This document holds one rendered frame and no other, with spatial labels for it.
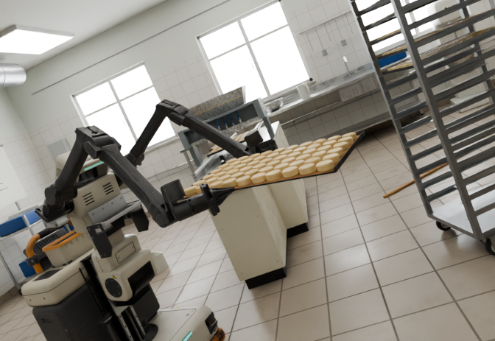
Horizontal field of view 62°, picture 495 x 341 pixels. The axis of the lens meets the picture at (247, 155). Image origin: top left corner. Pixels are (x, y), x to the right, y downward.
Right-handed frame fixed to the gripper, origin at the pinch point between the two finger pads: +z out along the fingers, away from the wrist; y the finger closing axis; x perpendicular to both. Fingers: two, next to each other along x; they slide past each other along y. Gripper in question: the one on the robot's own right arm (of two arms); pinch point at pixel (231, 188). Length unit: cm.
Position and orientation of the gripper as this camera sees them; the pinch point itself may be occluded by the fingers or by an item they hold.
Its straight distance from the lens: 136.2
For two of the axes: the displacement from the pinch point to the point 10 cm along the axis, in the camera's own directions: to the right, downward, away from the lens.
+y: -3.4, -9.2, -1.7
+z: 9.0, -3.8, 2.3
